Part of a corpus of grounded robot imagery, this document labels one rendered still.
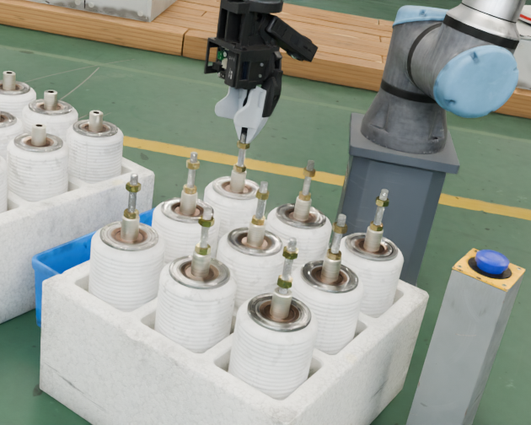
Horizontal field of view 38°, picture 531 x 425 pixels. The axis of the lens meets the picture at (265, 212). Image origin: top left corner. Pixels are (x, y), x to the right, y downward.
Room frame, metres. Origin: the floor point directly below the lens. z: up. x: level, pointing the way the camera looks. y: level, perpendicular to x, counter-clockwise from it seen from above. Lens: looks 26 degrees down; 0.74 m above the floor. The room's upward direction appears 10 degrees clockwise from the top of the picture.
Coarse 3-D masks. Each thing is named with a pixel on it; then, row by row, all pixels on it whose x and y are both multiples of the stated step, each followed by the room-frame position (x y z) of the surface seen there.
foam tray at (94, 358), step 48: (48, 288) 0.84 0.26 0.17; (48, 336) 0.84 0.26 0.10; (96, 336) 0.80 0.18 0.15; (144, 336) 0.77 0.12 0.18; (384, 336) 0.86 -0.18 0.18; (48, 384) 0.84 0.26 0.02; (96, 384) 0.80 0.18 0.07; (144, 384) 0.76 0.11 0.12; (192, 384) 0.72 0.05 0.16; (240, 384) 0.71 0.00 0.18; (336, 384) 0.75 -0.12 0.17; (384, 384) 0.91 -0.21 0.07
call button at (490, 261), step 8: (480, 256) 0.83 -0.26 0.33; (488, 256) 0.84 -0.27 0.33; (496, 256) 0.84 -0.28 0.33; (504, 256) 0.84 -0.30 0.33; (480, 264) 0.83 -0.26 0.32; (488, 264) 0.82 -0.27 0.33; (496, 264) 0.82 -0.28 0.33; (504, 264) 0.82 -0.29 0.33; (488, 272) 0.82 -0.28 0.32; (496, 272) 0.82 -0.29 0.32
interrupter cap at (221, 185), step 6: (216, 180) 1.09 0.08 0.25; (222, 180) 1.10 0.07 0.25; (228, 180) 1.10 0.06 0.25; (246, 180) 1.11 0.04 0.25; (216, 186) 1.07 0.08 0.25; (222, 186) 1.08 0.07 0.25; (228, 186) 1.09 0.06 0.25; (246, 186) 1.09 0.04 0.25; (252, 186) 1.09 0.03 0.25; (258, 186) 1.09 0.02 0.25; (222, 192) 1.05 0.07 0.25; (228, 192) 1.06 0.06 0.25; (234, 192) 1.07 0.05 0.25; (240, 192) 1.07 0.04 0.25; (246, 192) 1.07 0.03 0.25; (252, 192) 1.07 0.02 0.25; (234, 198) 1.04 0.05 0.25; (240, 198) 1.05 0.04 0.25; (246, 198) 1.05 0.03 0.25; (252, 198) 1.06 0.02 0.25
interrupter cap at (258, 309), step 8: (256, 296) 0.78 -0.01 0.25; (264, 296) 0.79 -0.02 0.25; (248, 304) 0.76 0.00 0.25; (256, 304) 0.76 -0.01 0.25; (264, 304) 0.77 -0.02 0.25; (296, 304) 0.78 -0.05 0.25; (304, 304) 0.78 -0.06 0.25; (248, 312) 0.75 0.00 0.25; (256, 312) 0.75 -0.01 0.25; (264, 312) 0.76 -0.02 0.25; (296, 312) 0.76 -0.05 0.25; (304, 312) 0.77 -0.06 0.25; (256, 320) 0.73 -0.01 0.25; (264, 320) 0.73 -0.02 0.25; (272, 320) 0.74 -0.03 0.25; (280, 320) 0.74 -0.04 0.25; (288, 320) 0.74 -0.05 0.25; (296, 320) 0.74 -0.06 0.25; (304, 320) 0.75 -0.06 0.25; (272, 328) 0.72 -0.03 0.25; (280, 328) 0.72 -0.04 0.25; (288, 328) 0.73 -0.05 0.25; (296, 328) 0.73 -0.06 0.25
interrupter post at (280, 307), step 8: (288, 288) 0.77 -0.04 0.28; (272, 296) 0.76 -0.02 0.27; (280, 296) 0.75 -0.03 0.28; (288, 296) 0.75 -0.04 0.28; (272, 304) 0.75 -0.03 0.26; (280, 304) 0.75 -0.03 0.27; (288, 304) 0.75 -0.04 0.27; (272, 312) 0.75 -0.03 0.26; (280, 312) 0.75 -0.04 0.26; (288, 312) 0.76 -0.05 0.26
